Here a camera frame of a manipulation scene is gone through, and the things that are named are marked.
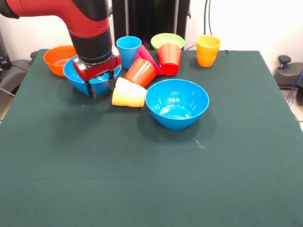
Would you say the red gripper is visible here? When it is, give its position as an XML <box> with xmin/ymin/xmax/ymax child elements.
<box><xmin>72</xmin><ymin>50</ymin><xmax>122</xmax><ymax>99</ymax></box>

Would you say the large blue bowl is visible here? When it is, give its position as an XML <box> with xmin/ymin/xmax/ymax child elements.
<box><xmin>63</xmin><ymin>56</ymin><xmax>122</xmax><ymax>96</ymax></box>
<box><xmin>144</xmin><ymin>79</ymin><xmax>210</xmax><ymax>130</ymax></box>

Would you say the yellow cup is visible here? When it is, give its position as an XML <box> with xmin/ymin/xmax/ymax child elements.
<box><xmin>111</xmin><ymin>77</ymin><xmax>148</xmax><ymax>108</ymax></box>

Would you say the pink bowl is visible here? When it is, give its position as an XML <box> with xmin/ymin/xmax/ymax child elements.
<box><xmin>134</xmin><ymin>44</ymin><xmax>163</xmax><ymax>76</ymax></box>

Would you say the red cup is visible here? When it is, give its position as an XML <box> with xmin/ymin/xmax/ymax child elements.
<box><xmin>156</xmin><ymin>43</ymin><xmax>182</xmax><ymax>76</ymax></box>

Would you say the green bowl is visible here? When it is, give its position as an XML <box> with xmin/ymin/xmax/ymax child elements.
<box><xmin>150</xmin><ymin>33</ymin><xmax>186</xmax><ymax>51</ymax></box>

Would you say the blue cup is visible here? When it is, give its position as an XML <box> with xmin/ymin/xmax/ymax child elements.
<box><xmin>116</xmin><ymin>35</ymin><xmax>143</xmax><ymax>70</ymax></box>

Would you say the orange bowl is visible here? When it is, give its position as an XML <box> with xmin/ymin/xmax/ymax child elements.
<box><xmin>43</xmin><ymin>45</ymin><xmax>78</xmax><ymax>77</ymax></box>

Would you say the dark green tablecloth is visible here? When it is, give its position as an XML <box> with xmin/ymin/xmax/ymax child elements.
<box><xmin>0</xmin><ymin>48</ymin><xmax>303</xmax><ymax>227</ymax></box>

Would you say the light orange cup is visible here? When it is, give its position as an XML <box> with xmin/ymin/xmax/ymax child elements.
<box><xmin>196</xmin><ymin>35</ymin><xmax>221</xmax><ymax>68</ymax></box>

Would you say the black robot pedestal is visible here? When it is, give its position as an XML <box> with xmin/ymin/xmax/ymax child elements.
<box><xmin>108</xmin><ymin>0</ymin><xmax>193</xmax><ymax>51</ymax></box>

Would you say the grey pedestal foot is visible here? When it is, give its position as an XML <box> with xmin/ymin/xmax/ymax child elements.
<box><xmin>274</xmin><ymin>55</ymin><xmax>303</xmax><ymax>89</ymax></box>
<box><xmin>0</xmin><ymin>51</ymin><xmax>38</xmax><ymax>95</ymax></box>

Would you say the black hanging cable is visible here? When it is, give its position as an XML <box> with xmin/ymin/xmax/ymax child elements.
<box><xmin>204</xmin><ymin>0</ymin><xmax>215</xmax><ymax>36</ymax></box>

